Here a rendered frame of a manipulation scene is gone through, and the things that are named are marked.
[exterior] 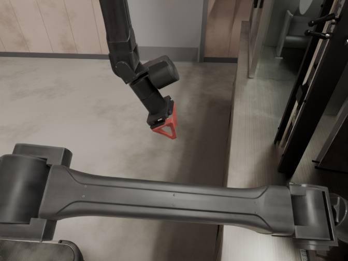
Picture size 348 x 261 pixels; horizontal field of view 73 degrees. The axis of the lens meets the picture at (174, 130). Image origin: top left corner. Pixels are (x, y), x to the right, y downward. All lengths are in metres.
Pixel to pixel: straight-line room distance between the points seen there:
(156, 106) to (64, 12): 3.58
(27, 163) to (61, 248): 1.20
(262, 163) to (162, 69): 0.49
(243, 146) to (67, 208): 0.72
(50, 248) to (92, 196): 1.24
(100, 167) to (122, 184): 1.82
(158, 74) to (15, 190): 0.41
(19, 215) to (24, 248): 1.27
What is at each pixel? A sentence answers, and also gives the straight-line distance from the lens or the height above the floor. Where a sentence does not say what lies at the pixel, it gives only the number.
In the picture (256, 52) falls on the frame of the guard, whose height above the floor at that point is 1.05.
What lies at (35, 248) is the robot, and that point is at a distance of 1.56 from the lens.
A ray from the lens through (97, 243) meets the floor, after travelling 1.73.
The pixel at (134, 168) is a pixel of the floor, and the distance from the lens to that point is 2.05.
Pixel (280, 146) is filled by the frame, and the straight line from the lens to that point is 0.93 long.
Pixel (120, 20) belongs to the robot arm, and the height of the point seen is 1.37.
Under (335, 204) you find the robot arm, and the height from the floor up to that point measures 1.20.
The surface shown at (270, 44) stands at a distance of 1.37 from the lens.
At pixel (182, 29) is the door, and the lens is 3.72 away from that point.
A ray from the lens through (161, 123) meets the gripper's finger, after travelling 0.65.
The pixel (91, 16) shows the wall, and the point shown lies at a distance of 4.00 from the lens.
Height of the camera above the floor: 1.50
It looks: 39 degrees down
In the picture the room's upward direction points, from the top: straight up
